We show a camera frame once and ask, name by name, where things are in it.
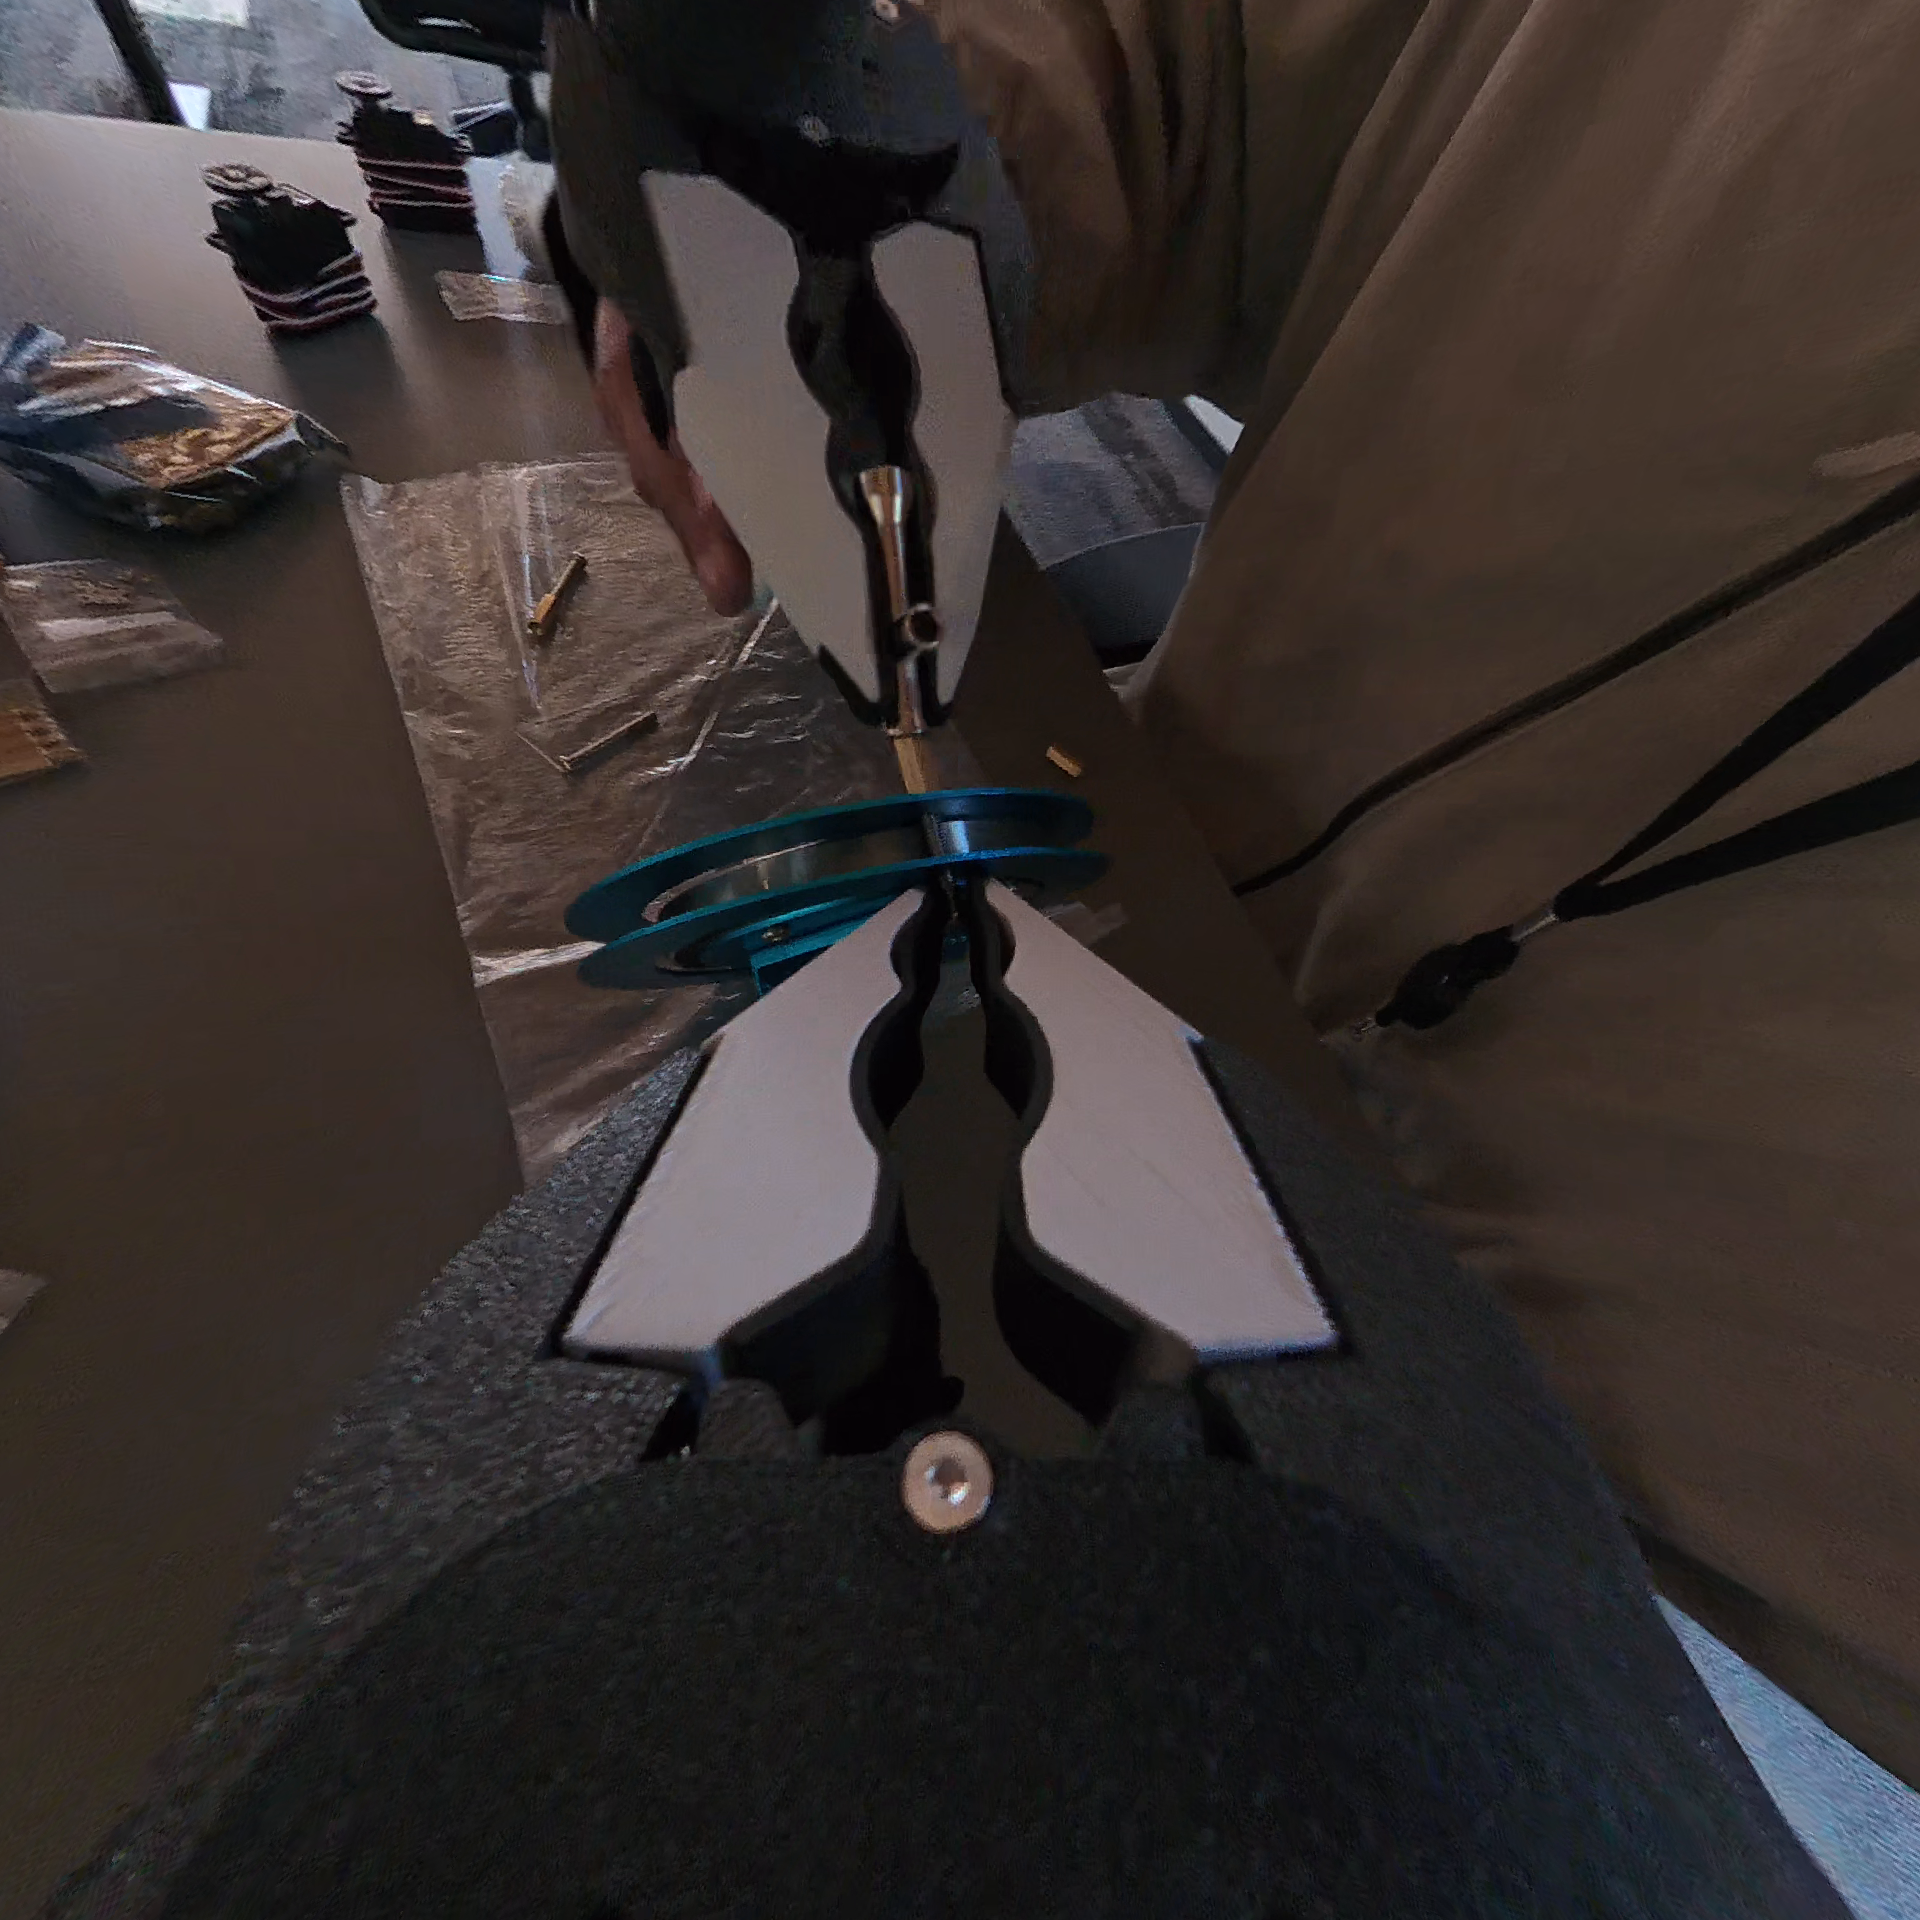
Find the metal cross socket wrench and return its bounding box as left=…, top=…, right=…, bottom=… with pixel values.
left=855, top=464, right=947, bottom=736

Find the pile of small parts bags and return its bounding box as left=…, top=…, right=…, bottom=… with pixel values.
left=0, top=558, right=227, bottom=788

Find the black strap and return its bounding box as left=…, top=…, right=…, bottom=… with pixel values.
left=1358, top=591, right=1920, bottom=1037

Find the black office chair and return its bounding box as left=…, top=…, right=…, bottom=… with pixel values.
left=358, top=0, right=558, bottom=159

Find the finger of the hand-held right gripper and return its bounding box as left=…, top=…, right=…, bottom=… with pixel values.
left=643, top=166, right=902, bottom=731
left=865, top=222, right=1019, bottom=728

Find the teal round turntable base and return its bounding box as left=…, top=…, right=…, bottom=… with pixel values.
left=566, top=787, right=1112, bottom=995

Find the person's right hand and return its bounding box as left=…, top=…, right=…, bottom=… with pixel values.
left=592, top=293, right=755, bottom=619

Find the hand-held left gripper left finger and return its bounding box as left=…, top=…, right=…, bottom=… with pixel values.
left=560, top=884, right=940, bottom=1454

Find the black servo motor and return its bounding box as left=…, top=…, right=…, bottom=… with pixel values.
left=333, top=71, right=480, bottom=234
left=201, top=163, right=377, bottom=335

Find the large clear plastic bag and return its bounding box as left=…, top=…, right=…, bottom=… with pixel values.
left=343, top=458, right=1126, bottom=1187

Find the person's beige jacket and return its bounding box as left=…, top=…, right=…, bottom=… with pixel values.
left=929, top=0, right=1920, bottom=1800

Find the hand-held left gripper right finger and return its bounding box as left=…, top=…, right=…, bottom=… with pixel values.
left=971, top=882, right=1339, bottom=1421

